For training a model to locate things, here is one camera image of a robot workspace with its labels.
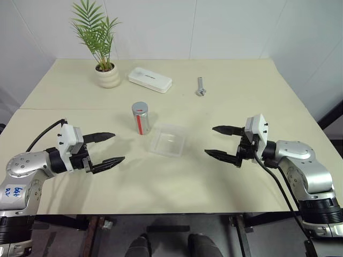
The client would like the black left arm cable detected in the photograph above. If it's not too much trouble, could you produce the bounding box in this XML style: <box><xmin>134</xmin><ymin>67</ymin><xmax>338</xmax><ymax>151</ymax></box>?
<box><xmin>25</xmin><ymin>119</ymin><xmax>68</xmax><ymax>152</ymax></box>

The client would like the cream ribbed plant pot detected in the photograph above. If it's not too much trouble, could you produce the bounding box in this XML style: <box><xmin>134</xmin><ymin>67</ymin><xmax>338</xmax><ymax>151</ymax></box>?
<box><xmin>94</xmin><ymin>63</ymin><xmax>121</xmax><ymax>88</ymax></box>

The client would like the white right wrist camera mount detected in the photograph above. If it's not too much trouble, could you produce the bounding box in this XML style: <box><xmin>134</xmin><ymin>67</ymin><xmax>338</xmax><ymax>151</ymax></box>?
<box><xmin>245</xmin><ymin>114</ymin><xmax>269</xmax><ymax>151</ymax></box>

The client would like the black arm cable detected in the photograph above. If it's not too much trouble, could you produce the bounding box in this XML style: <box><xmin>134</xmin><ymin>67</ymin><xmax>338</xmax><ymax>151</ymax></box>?
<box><xmin>251</xmin><ymin>139</ymin><xmax>316</xmax><ymax>241</ymax></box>
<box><xmin>25</xmin><ymin>119</ymin><xmax>68</xmax><ymax>152</ymax></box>

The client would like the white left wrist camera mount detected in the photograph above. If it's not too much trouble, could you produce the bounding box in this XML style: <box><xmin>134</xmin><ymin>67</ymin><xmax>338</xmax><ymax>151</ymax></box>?
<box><xmin>57</xmin><ymin>124</ymin><xmax>84</xmax><ymax>172</ymax></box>

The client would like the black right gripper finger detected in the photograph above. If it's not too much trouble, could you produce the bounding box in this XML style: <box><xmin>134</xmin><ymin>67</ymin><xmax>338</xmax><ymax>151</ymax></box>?
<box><xmin>212</xmin><ymin>125</ymin><xmax>246</xmax><ymax>137</ymax></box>
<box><xmin>204</xmin><ymin>149</ymin><xmax>240</xmax><ymax>167</ymax></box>

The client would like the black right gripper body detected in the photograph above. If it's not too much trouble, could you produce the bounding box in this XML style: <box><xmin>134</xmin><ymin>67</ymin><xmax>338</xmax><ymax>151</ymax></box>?
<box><xmin>235</xmin><ymin>133</ymin><xmax>260</xmax><ymax>169</ymax></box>

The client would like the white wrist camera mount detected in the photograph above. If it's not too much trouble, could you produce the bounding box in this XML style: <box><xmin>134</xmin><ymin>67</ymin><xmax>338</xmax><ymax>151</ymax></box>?
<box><xmin>57</xmin><ymin>124</ymin><xmax>84</xmax><ymax>172</ymax></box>
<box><xmin>245</xmin><ymin>114</ymin><xmax>269</xmax><ymax>151</ymax></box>

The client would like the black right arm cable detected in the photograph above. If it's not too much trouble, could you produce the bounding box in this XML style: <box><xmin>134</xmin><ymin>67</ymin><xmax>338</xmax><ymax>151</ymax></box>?
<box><xmin>251</xmin><ymin>139</ymin><xmax>316</xmax><ymax>241</ymax></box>

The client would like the green palm plant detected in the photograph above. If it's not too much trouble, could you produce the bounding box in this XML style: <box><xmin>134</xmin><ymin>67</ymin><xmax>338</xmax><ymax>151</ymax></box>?
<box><xmin>69</xmin><ymin>0</ymin><xmax>123</xmax><ymax>71</ymax></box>

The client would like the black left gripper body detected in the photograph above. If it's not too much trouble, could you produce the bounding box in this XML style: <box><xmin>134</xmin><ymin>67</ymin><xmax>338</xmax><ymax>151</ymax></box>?
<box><xmin>69</xmin><ymin>144</ymin><xmax>93</xmax><ymax>175</ymax></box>

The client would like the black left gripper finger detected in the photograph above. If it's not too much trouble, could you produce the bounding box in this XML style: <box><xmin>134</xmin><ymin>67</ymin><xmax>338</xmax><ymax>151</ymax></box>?
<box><xmin>91</xmin><ymin>156</ymin><xmax>126</xmax><ymax>175</ymax></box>
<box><xmin>82</xmin><ymin>131</ymin><xmax>116</xmax><ymax>144</ymax></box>

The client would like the silver red can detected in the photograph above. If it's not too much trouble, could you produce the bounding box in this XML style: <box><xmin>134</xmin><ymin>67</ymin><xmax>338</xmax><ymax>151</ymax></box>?
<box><xmin>131</xmin><ymin>101</ymin><xmax>150</xmax><ymax>135</ymax></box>

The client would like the silver metal bolt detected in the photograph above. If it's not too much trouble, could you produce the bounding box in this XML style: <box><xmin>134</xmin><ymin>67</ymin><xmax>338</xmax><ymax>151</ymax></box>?
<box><xmin>195</xmin><ymin>77</ymin><xmax>207</xmax><ymax>97</ymax></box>

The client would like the clear plastic container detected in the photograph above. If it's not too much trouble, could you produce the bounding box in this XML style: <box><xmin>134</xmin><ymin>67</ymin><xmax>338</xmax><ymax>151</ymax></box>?
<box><xmin>148</xmin><ymin>122</ymin><xmax>188</xmax><ymax>157</ymax></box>

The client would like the white rectangular case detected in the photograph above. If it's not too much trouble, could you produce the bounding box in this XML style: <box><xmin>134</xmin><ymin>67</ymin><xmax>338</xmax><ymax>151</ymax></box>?
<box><xmin>128</xmin><ymin>66</ymin><xmax>173</xmax><ymax>94</ymax></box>

